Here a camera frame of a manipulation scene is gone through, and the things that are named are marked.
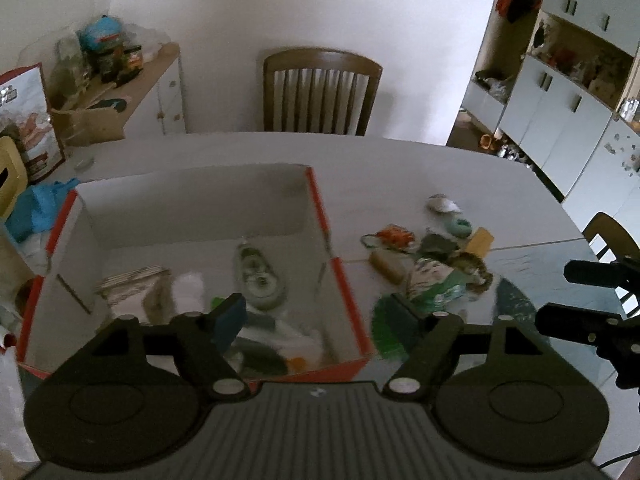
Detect green plastic plant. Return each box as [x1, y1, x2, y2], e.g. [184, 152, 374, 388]
[370, 296, 416, 361]

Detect stack of paper booklets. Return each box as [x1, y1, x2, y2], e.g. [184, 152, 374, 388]
[97, 266, 172, 322]

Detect white wall cabinet unit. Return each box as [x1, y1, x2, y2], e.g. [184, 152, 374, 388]
[446, 0, 640, 213]

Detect yellow tissue box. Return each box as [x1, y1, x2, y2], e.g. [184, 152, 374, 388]
[0, 135, 29, 218]

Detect printed red paper bag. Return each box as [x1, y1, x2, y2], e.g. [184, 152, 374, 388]
[0, 62, 67, 185]

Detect blue cloth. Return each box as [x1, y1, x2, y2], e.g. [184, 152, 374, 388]
[6, 177, 81, 243]

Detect green printed packet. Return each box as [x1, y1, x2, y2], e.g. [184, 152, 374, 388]
[406, 257, 493, 311]

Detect white plastic bag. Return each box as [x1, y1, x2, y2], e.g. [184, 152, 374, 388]
[0, 345, 41, 463]

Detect dark item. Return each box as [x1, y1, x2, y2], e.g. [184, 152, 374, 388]
[419, 232, 461, 261]

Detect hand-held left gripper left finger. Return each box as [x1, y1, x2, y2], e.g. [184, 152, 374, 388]
[89, 293, 250, 402]

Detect correction tape dispenser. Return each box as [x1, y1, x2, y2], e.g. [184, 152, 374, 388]
[234, 237, 289, 312]

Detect open brown cardboard box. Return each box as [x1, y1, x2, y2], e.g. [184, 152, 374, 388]
[49, 92, 127, 148]

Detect white cardboard box red edges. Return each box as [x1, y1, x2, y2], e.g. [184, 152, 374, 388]
[16, 162, 373, 381]

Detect tan rectangular block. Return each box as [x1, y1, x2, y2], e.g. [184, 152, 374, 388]
[369, 250, 408, 281]

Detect yellow block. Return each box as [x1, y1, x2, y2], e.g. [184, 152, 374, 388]
[466, 227, 495, 260]

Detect wooden slatted chair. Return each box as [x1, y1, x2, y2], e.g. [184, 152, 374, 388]
[262, 47, 384, 137]

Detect white sideboard wooden top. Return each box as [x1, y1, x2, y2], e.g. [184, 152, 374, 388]
[47, 42, 188, 147]

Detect dark glass jar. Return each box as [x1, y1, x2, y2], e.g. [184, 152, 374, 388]
[96, 50, 123, 83]

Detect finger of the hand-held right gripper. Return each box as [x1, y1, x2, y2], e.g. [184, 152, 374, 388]
[535, 302, 627, 347]
[563, 258, 640, 292]

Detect white roll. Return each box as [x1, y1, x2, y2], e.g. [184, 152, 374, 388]
[170, 271, 207, 317]

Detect orange keychain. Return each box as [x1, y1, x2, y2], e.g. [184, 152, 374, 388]
[361, 227, 416, 251]

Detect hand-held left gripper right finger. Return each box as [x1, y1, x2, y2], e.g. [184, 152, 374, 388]
[382, 293, 547, 402]

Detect orange red shelf items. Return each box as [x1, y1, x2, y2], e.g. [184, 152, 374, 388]
[496, 0, 543, 23]

